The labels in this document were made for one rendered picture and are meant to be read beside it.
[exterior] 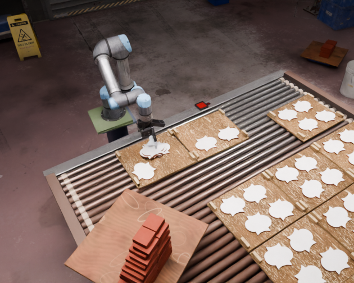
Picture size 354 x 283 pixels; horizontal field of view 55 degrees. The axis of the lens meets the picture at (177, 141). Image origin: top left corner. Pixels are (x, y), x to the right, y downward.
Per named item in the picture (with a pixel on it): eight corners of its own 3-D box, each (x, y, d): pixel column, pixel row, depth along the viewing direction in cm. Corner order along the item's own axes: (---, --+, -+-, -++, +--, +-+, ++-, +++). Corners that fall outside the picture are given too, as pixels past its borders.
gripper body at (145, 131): (137, 132, 209) (135, 117, 201) (150, 127, 212) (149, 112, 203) (143, 140, 204) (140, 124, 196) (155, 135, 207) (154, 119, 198)
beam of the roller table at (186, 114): (45, 177, 220) (42, 171, 216) (279, 75, 297) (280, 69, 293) (49, 186, 214) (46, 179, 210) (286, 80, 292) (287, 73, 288)
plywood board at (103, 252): (64, 265, 158) (63, 263, 157) (126, 190, 189) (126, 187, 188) (157, 320, 140) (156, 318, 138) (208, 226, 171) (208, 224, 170)
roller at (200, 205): (99, 260, 175) (97, 256, 171) (347, 121, 248) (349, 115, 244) (103, 268, 172) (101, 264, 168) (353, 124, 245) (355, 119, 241)
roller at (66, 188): (63, 190, 209) (61, 185, 206) (290, 86, 282) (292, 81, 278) (66, 195, 206) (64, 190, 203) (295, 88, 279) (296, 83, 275)
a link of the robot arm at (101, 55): (85, 39, 207) (110, 105, 189) (103, 35, 209) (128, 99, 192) (88, 51, 217) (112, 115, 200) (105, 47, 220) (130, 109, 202)
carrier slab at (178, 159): (114, 154, 224) (114, 153, 223) (168, 131, 238) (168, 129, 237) (139, 190, 202) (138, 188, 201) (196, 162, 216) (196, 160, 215)
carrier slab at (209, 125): (171, 131, 239) (171, 129, 237) (219, 112, 253) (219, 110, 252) (198, 162, 216) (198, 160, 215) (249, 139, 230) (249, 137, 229)
